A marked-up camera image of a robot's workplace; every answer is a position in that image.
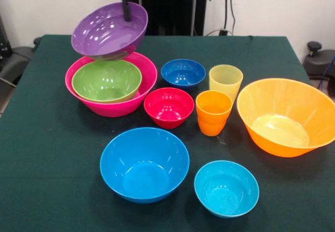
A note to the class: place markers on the yellow plastic cup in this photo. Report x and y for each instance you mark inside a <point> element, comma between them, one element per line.
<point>226,81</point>

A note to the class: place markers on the black equipment box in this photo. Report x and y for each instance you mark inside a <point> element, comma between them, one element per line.
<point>4,38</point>

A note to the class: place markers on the large orange plastic bowl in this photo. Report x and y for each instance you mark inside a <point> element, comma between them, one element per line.
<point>282,106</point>

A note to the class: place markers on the dark green tablecloth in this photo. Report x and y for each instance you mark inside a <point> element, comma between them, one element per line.
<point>274,59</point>

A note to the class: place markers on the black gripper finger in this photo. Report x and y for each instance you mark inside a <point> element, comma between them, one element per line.
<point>126,6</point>

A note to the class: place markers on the medium blue plastic bowl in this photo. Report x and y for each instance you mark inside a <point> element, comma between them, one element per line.
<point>144,164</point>

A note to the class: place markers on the small red plastic bowl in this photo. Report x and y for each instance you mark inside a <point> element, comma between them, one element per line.
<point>168,109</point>

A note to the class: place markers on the orange plastic cup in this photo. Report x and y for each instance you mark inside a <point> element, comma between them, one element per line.
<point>213,109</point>
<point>212,130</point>

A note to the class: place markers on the green plastic bowl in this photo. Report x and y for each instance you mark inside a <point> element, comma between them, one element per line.
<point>104,82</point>

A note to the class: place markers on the purple plastic bowl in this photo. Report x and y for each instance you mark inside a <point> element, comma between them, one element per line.
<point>102,33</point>

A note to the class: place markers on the small dark blue bowl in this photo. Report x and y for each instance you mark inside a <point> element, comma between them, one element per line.
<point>183,75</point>

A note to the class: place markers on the small light blue bowl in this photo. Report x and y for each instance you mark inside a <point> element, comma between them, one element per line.
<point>226,190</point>

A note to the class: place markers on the large pink plastic bowl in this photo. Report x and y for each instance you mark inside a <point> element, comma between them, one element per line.
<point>150,72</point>

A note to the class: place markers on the black pedestal leg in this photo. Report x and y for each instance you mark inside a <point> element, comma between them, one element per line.
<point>15,59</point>
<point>318,61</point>

